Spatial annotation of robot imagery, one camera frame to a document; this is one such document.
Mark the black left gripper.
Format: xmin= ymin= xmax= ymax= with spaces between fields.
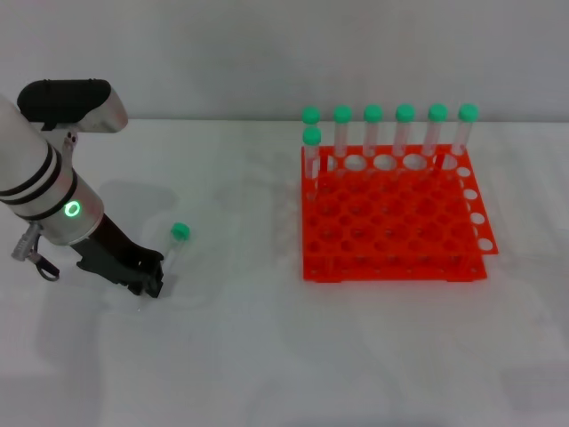
xmin=70 ymin=214 xmax=165 ymax=298

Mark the green capped test tube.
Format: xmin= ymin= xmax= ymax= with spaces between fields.
xmin=363 ymin=103 xmax=384 ymax=173
xmin=302 ymin=125 xmax=323 ymax=202
xmin=449 ymin=103 xmax=480 ymax=157
xmin=301 ymin=105 xmax=322 ymax=130
xmin=333 ymin=104 xmax=354 ymax=175
xmin=394 ymin=103 xmax=416 ymax=173
xmin=162 ymin=222 xmax=191 ymax=278
xmin=421 ymin=102 xmax=449 ymax=173

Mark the orange test tube rack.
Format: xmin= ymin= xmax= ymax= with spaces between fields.
xmin=301 ymin=142 xmax=500 ymax=284

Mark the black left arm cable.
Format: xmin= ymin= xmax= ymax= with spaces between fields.
xmin=11 ymin=223 xmax=61 ymax=281

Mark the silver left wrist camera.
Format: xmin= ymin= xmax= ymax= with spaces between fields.
xmin=16 ymin=78 xmax=129 ymax=133

